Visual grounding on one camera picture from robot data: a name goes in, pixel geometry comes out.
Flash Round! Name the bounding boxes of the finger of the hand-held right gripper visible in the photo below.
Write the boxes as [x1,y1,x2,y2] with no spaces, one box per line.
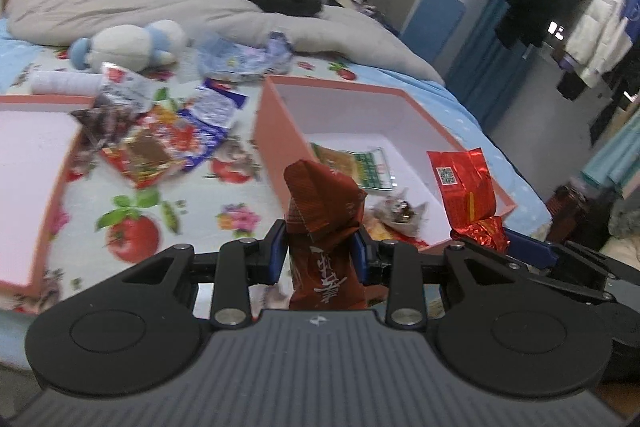
[459,234,617,306]
[505,229,619,292]

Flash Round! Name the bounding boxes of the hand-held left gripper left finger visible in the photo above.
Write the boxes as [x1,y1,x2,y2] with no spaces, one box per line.
[117,219,290,329]

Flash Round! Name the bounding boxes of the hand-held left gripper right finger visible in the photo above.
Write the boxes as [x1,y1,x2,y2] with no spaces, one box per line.
[350,231,508,330]

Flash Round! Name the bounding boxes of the dark red snack packet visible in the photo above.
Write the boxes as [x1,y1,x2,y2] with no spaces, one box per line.
[283,159,368,312]

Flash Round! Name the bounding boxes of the clear brown snack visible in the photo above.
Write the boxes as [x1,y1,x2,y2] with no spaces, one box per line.
[372,199,431,238]

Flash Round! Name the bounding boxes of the shiny bright red snack packet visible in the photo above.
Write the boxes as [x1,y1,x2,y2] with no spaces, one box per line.
[426,148,511,254]

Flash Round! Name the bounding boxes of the green and yellow snack packet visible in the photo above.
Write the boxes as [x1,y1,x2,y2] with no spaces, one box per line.
[310,143,393,192]

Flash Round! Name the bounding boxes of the pink cardboard box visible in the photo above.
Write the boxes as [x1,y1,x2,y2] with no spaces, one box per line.
[251,75,518,255]

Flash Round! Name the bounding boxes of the pile of snack packets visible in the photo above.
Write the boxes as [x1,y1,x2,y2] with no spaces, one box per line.
[70,62,248,190]

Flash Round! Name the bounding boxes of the fruit print sheet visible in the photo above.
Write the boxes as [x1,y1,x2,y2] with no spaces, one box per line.
[0,42,361,323]

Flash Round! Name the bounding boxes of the teal curtain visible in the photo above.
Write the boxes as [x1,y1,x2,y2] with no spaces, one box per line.
[582,107,640,198]

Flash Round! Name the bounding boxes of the light blue bed sheet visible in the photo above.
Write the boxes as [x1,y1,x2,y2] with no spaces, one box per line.
[0,17,553,373]

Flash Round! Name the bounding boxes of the blue curtain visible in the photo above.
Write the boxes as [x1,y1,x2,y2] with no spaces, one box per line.
[445,0,511,132]

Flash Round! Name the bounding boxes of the crumpled blue purple bag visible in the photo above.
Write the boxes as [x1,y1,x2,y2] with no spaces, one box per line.
[265,32,293,75]

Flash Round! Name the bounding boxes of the crumpled clear plastic bag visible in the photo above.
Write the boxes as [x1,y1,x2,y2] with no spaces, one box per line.
[196,32,273,82]

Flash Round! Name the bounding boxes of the hanging white jacket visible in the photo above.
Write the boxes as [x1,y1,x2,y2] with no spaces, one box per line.
[565,0,640,88]

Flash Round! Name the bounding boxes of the blue chair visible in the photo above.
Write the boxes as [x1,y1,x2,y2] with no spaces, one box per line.
[400,0,467,65]

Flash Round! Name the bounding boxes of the white and blue plush toy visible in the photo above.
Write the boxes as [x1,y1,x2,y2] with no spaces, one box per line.
[69,20,188,72]

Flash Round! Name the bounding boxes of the pink box lid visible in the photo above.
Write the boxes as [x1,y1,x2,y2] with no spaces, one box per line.
[0,94,98,300]

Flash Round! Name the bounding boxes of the white cylindrical bottle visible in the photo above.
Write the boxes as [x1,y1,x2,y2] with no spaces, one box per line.
[27,69,103,96]

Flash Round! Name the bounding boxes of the grey duvet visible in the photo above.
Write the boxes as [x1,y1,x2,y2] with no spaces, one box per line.
[5,0,446,85]

